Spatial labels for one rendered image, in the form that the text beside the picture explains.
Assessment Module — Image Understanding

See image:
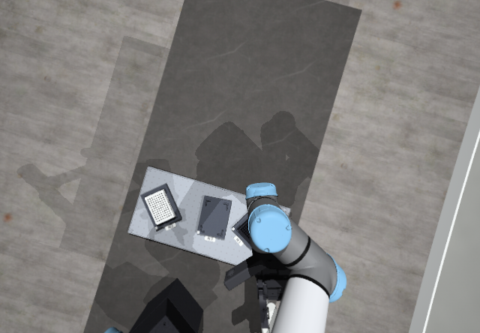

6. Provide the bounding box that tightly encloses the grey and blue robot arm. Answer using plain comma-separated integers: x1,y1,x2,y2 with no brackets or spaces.
224,183,347,333

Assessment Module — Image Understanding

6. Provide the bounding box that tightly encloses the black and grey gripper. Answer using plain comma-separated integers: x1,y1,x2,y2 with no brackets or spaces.
252,249,290,333

